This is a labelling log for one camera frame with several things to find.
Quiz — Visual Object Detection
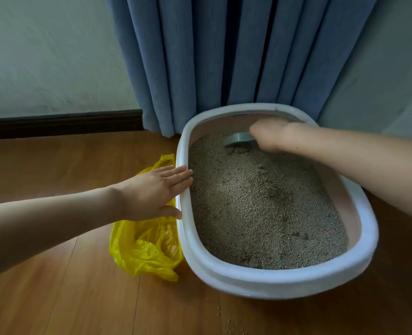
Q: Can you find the white oval litter box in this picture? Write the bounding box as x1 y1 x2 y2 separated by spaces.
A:
175 102 380 300

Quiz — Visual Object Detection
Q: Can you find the blue curtain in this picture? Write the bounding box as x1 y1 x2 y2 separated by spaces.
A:
105 0 380 138

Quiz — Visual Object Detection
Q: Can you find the person's right forearm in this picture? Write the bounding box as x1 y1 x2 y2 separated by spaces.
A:
286 122 412 226

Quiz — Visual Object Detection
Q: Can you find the person's left forearm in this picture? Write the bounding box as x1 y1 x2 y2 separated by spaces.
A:
0 184 126 283

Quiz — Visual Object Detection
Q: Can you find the light blue litter scoop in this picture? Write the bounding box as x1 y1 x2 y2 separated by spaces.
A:
223 132 257 147

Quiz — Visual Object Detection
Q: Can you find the person's left hand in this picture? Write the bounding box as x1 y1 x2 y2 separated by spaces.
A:
113 165 194 222

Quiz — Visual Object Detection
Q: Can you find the yellow plastic bag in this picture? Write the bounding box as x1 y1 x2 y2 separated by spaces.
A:
109 154 185 282

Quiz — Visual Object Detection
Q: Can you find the grey cat litter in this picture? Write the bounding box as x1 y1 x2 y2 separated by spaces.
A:
188 133 348 270

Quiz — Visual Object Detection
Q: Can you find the person's right hand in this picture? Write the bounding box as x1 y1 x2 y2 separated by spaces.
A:
249 117 297 153

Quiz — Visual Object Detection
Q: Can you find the dark wall baseboard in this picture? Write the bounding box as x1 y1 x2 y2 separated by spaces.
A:
0 109 145 141

